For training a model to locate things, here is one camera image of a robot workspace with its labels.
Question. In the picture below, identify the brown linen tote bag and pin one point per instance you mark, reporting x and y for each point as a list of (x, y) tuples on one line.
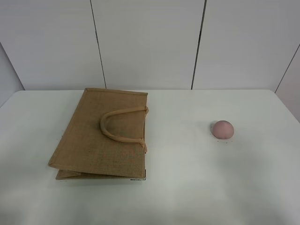
[(105, 137)]

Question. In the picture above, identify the pink peach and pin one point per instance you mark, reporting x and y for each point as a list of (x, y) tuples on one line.
[(222, 129)]

